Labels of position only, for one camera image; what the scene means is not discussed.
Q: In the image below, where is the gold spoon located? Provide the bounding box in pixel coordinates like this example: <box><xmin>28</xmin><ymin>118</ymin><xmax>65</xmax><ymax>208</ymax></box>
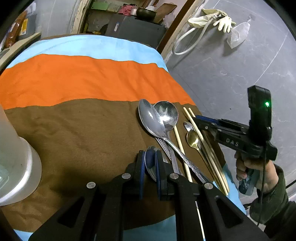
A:
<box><xmin>186</xmin><ymin>130</ymin><xmax>216</xmax><ymax>181</ymax></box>

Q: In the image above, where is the small silver spoon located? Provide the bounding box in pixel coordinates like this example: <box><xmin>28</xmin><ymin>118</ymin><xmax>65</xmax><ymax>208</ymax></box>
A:
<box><xmin>144</xmin><ymin>146</ymin><xmax>160</xmax><ymax>183</ymax></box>

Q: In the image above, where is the dark green sleeve forearm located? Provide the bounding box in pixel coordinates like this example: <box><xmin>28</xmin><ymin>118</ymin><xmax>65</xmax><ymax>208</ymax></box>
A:
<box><xmin>250</xmin><ymin>166</ymin><xmax>296</xmax><ymax>240</ymax></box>

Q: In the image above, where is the person's right hand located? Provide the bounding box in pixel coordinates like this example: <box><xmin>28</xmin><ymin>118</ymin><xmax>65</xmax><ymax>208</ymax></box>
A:
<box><xmin>234</xmin><ymin>152</ymin><xmax>278</xmax><ymax>193</ymax></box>

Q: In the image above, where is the round silver ladle spoon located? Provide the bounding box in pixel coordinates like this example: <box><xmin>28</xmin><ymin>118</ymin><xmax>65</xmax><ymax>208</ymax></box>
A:
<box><xmin>154</xmin><ymin>100</ymin><xmax>182</xmax><ymax>175</ymax></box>

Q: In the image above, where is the silver fork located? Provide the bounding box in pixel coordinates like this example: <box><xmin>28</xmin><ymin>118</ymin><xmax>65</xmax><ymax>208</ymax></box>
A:
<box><xmin>156</xmin><ymin>138</ymin><xmax>171</xmax><ymax>161</ymax></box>

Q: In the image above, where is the single bamboo chopstick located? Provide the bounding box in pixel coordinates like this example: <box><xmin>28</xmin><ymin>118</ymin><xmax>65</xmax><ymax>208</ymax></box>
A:
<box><xmin>174</xmin><ymin>126</ymin><xmax>193</xmax><ymax>182</ymax></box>

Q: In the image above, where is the large silver spoon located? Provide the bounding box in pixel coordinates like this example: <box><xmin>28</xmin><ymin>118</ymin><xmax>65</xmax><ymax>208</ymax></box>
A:
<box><xmin>138</xmin><ymin>99</ymin><xmax>210</xmax><ymax>183</ymax></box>

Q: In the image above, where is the hanging clear plastic bag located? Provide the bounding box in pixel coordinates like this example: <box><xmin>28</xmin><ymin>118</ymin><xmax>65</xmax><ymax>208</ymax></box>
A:
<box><xmin>226</xmin><ymin>16</ymin><xmax>251</xmax><ymax>49</ymax></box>

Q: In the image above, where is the white plastic utensil basket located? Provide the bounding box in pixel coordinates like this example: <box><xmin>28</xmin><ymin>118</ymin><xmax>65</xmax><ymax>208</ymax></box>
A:
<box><xmin>0</xmin><ymin>108</ymin><xmax>42</xmax><ymax>206</ymax></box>

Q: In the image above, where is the white rubber glove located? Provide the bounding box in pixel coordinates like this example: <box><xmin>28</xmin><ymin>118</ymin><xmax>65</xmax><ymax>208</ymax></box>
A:
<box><xmin>213</xmin><ymin>16</ymin><xmax>236</xmax><ymax>33</ymax></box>

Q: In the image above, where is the striped blue orange brown cloth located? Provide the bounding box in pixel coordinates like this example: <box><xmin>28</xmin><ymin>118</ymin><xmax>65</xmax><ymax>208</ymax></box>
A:
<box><xmin>0</xmin><ymin>34</ymin><xmax>247</xmax><ymax>241</ymax></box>

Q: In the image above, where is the wooden cutting board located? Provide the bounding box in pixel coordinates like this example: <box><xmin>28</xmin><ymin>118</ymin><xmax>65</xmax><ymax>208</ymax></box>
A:
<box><xmin>154</xmin><ymin>3</ymin><xmax>177</xmax><ymax>24</ymax></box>

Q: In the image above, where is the dark grey cabinet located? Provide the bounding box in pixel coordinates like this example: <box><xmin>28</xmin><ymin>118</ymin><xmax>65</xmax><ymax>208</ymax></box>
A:
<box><xmin>105</xmin><ymin>14</ymin><xmax>166</xmax><ymax>49</ymax></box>

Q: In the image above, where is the black bowl on cabinet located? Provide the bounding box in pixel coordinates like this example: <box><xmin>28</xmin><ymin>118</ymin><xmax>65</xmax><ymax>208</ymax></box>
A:
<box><xmin>136</xmin><ymin>8</ymin><xmax>157</xmax><ymax>22</ymax></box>

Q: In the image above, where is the pink cloth on cabinet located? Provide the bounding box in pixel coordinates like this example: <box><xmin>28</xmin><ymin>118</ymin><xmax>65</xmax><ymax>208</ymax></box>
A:
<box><xmin>118</xmin><ymin>4</ymin><xmax>138</xmax><ymax>16</ymax></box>

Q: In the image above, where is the green box on shelf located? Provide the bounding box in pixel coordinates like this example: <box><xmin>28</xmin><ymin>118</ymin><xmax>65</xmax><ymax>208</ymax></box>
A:
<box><xmin>91</xmin><ymin>1</ymin><xmax>109</xmax><ymax>11</ymax></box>

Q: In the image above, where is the brown snack bag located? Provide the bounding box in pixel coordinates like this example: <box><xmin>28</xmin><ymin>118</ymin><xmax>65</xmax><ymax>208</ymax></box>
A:
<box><xmin>4</xmin><ymin>11</ymin><xmax>27</xmax><ymax>48</ymax></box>

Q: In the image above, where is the white hose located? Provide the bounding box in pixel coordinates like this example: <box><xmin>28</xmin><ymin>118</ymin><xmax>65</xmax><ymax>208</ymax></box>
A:
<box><xmin>171</xmin><ymin>18</ymin><xmax>215</xmax><ymax>56</ymax></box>

